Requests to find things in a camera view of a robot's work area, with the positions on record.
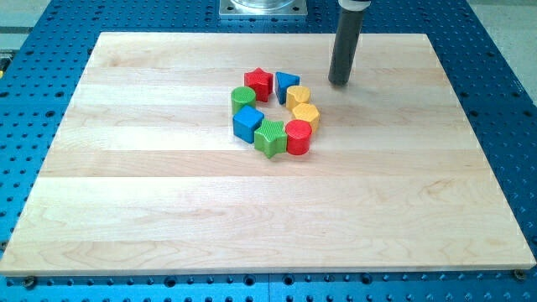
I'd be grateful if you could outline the yellow heart block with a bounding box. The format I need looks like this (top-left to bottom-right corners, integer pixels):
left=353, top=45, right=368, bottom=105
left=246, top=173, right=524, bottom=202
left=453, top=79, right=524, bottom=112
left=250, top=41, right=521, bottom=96
left=285, top=86, right=311, bottom=111

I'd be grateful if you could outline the green star block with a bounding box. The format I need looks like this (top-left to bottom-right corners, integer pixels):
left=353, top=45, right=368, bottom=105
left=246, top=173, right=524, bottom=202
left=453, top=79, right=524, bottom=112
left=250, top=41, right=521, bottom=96
left=254, top=119, right=288, bottom=159

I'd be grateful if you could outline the red cylinder block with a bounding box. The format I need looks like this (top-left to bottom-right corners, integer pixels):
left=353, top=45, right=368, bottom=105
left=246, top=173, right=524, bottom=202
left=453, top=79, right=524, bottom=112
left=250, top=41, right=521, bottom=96
left=285, top=119, right=312, bottom=155

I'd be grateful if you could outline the blue cube block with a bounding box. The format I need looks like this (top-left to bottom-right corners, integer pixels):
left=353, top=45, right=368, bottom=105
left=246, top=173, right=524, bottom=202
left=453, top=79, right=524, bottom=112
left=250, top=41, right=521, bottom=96
left=232, top=105, right=264, bottom=143

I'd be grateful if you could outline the yellow hexagon block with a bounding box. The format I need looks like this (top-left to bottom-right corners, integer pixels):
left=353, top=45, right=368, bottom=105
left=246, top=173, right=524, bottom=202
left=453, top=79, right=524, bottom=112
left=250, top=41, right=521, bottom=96
left=292, top=103, right=321, bottom=133

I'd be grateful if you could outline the green cylinder block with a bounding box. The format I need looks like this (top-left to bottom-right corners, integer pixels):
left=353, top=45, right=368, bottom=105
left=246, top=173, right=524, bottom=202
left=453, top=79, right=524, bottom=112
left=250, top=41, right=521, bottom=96
left=231, top=86, right=256, bottom=114

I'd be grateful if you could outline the red star block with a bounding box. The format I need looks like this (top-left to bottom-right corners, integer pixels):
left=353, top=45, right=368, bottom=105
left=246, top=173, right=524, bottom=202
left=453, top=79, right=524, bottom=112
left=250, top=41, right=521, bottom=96
left=243, top=67, right=274, bottom=102

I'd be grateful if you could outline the blue triangle block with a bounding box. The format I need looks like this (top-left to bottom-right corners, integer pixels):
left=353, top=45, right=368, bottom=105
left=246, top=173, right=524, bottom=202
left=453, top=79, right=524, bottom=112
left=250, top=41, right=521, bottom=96
left=275, top=71, right=300, bottom=105

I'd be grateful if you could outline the light wooden board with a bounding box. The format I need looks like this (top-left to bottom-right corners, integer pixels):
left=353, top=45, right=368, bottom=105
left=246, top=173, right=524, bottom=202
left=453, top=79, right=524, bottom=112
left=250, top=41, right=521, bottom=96
left=1, top=32, right=535, bottom=276

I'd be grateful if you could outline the blue perforated metal table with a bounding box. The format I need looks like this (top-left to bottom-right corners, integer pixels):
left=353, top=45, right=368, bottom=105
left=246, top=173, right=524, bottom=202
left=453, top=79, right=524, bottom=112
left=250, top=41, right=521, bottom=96
left=1, top=1, right=536, bottom=301

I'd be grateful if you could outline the left board clamp screw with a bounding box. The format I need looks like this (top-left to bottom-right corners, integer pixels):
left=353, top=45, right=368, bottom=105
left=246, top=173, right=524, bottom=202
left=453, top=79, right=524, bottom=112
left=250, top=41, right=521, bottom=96
left=21, top=276, right=37, bottom=289

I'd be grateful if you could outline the board clamp screw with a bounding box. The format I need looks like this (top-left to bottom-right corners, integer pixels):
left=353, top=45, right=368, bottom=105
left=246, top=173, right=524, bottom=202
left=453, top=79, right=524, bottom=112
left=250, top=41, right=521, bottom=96
left=21, top=276, right=37, bottom=289
left=513, top=269, right=526, bottom=281

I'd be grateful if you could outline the right board clamp screw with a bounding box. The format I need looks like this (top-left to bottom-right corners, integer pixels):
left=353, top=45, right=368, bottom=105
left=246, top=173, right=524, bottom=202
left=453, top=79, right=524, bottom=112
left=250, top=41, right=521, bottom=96
left=513, top=269, right=526, bottom=281

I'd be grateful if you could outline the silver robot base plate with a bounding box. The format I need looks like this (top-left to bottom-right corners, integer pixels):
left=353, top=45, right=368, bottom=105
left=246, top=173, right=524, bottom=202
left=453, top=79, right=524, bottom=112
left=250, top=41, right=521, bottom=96
left=219, top=0, right=308, bottom=18

